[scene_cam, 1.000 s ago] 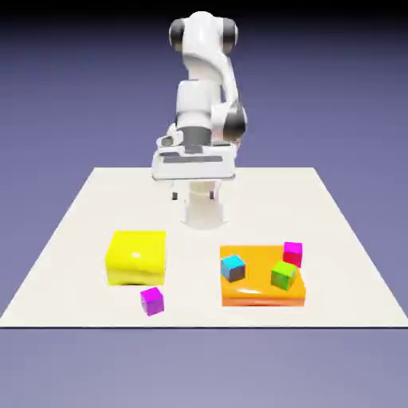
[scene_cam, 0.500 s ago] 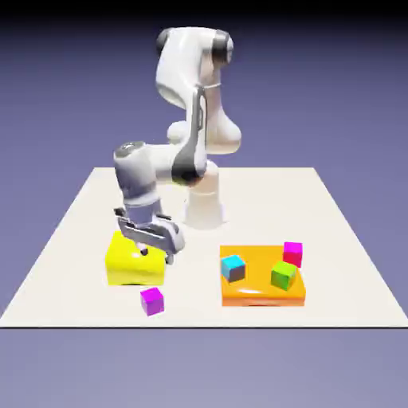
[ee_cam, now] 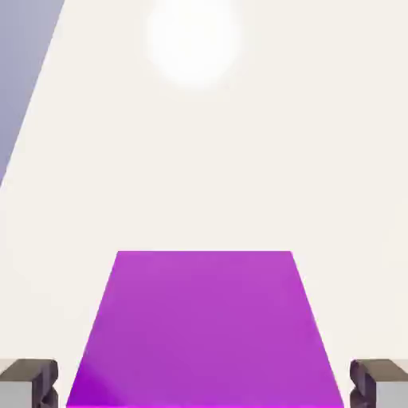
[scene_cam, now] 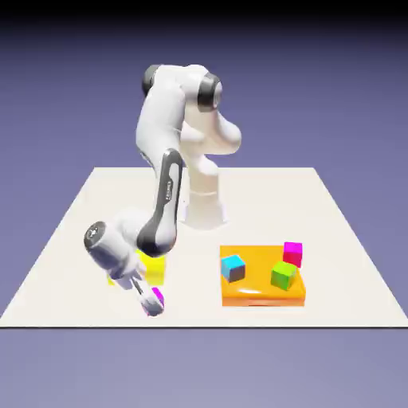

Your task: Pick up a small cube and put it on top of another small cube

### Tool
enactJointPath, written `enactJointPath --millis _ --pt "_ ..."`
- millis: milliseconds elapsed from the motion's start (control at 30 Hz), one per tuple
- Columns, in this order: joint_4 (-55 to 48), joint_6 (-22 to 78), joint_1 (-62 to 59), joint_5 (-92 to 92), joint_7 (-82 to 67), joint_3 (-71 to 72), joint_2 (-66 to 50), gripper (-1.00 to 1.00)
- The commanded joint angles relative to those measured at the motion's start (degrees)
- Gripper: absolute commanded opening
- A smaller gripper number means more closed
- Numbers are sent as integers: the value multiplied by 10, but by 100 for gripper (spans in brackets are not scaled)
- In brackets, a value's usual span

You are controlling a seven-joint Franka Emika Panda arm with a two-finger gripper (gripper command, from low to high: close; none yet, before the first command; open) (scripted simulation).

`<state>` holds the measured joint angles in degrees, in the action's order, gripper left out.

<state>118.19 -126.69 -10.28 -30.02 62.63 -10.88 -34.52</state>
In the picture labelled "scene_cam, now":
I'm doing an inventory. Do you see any large yellow box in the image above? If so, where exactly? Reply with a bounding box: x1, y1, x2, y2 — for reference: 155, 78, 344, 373
107, 249, 167, 287

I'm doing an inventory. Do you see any small green cube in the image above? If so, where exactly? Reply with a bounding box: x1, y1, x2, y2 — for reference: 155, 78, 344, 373
269, 261, 298, 292

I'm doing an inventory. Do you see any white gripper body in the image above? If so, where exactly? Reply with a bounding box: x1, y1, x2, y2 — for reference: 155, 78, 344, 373
131, 277, 165, 317

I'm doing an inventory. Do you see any large orange box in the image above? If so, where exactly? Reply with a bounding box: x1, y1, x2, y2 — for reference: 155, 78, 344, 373
219, 244, 307, 308

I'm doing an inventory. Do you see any small pink cube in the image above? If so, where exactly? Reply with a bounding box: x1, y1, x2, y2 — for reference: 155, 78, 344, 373
282, 241, 304, 269

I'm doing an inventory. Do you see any small cyan cube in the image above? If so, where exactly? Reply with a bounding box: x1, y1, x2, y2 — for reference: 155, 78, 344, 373
221, 253, 247, 284

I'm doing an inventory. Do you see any small magenta cube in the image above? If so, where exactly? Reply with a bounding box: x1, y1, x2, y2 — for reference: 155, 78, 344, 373
146, 286, 166, 317

